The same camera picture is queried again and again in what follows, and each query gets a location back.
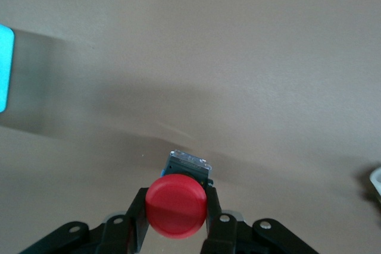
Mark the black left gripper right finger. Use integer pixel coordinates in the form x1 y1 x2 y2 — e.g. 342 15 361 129
199 184 321 254

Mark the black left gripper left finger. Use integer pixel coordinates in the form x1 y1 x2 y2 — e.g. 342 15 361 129
17 186 150 254

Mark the red push button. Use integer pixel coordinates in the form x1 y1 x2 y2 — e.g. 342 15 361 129
145 150 214 240

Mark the cyan plastic bin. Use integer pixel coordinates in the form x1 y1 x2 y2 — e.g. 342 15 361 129
0 24 15 114

